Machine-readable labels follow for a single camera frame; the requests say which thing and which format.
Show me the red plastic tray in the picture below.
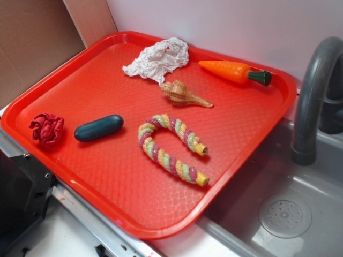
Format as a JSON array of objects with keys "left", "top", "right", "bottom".
[{"left": 1, "top": 32, "right": 297, "bottom": 239}]

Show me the grey toy faucet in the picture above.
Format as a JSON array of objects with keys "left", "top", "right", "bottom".
[{"left": 291, "top": 36, "right": 342, "bottom": 165}]

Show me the crumpled white paper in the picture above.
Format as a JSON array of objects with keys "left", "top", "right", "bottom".
[{"left": 122, "top": 37, "right": 189, "bottom": 85}]

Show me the black metal base block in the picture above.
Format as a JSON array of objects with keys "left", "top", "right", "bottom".
[{"left": 1, "top": 153, "right": 55, "bottom": 251}]

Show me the brown striped seashell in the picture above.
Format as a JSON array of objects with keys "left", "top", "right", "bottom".
[{"left": 160, "top": 80, "right": 214, "bottom": 108}]

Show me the crumpled red paper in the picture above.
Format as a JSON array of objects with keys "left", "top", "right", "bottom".
[{"left": 29, "top": 112, "right": 64, "bottom": 146}]

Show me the multicolored twisted rope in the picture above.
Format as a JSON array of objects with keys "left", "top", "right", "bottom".
[{"left": 138, "top": 113, "right": 210, "bottom": 187}]

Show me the dark teal capsule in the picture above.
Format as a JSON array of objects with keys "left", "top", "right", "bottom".
[{"left": 74, "top": 114, "right": 124, "bottom": 142}]

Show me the grey toy sink basin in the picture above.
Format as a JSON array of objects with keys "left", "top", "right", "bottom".
[{"left": 198, "top": 120, "right": 342, "bottom": 256}]

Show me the brown cardboard panel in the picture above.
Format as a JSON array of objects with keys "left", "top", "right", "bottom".
[{"left": 1, "top": 1, "right": 117, "bottom": 108}]

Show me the orange toy carrot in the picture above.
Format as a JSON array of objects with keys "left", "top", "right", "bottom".
[{"left": 198, "top": 61, "right": 272, "bottom": 87}]

